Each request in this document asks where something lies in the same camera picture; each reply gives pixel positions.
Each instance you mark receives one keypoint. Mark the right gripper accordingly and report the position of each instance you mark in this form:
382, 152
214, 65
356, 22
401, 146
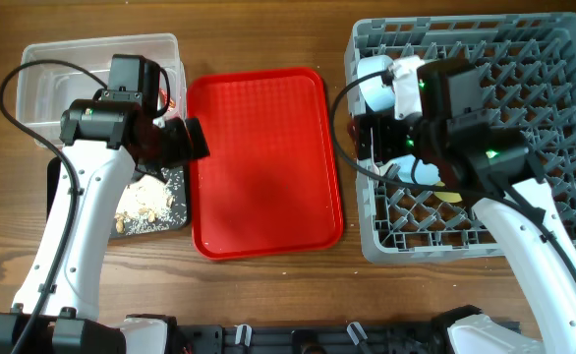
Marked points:
386, 127

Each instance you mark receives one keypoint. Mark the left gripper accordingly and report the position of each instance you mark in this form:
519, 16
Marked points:
183, 150

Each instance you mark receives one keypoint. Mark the white plastic spoon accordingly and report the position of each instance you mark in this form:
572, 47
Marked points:
374, 169

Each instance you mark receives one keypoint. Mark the light blue bowl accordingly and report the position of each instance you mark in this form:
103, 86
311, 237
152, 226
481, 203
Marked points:
378, 95

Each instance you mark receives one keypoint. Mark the light blue plate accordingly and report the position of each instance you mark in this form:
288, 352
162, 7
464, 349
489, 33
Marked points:
406, 170

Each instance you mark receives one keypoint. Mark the red snack wrapper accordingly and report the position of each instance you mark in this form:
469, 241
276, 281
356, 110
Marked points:
170, 100

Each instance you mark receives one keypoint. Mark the food scraps and rice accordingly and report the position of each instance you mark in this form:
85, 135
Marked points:
145, 201

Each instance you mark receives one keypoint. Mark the yellow plastic cup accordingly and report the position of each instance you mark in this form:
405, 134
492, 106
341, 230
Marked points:
449, 197

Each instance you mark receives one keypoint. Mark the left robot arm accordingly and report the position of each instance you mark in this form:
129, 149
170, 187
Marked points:
104, 142

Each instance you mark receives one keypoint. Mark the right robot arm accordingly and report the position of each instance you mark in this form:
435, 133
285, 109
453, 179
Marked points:
499, 176

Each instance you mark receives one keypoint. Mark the grey dishwasher rack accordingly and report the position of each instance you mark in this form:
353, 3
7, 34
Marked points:
527, 69

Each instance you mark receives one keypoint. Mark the black plastic tray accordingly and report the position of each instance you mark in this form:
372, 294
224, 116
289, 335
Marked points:
170, 211

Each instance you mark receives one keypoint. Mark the red serving tray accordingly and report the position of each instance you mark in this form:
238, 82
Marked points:
269, 185

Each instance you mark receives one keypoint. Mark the clear plastic bin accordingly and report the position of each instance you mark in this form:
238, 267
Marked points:
45, 91

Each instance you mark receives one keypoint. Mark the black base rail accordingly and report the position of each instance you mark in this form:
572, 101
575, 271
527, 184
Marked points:
412, 337

